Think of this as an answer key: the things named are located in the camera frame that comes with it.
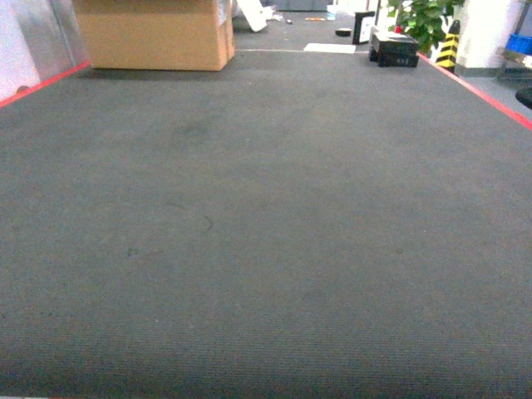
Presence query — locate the green potted plant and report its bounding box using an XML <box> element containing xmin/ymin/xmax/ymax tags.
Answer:
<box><xmin>386</xmin><ymin>0</ymin><xmax>466</xmax><ymax>54</ymax></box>

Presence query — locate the yellow black striped bollard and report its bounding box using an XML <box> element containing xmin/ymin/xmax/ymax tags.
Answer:
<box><xmin>435</xmin><ymin>20</ymin><xmax>461</xmax><ymax>73</ymax></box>

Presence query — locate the blue bin far right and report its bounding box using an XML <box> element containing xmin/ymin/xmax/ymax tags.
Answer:
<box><xmin>505</xmin><ymin>33</ymin><xmax>532</xmax><ymax>56</ymax></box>

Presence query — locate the white flat sheet on floor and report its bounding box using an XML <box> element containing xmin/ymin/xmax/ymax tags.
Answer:
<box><xmin>303</xmin><ymin>42</ymin><xmax>357</xmax><ymax>54</ymax></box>

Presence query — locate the black boxes stack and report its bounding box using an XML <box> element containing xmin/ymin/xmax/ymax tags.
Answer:
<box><xmin>369</xmin><ymin>32</ymin><xmax>419</xmax><ymax>68</ymax></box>

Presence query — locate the large cardboard box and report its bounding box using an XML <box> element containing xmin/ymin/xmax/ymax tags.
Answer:
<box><xmin>72</xmin><ymin>0</ymin><xmax>234</xmax><ymax>71</ymax></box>

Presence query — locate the white leaning board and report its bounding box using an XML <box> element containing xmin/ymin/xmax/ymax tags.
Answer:
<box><xmin>236</xmin><ymin>0</ymin><xmax>267</xmax><ymax>32</ymax></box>

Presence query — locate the black white upright box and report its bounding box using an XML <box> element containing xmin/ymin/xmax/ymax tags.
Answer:
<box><xmin>352</xmin><ymin>11</ymin><xmax>376</xmax><ymax>45</ymax></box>

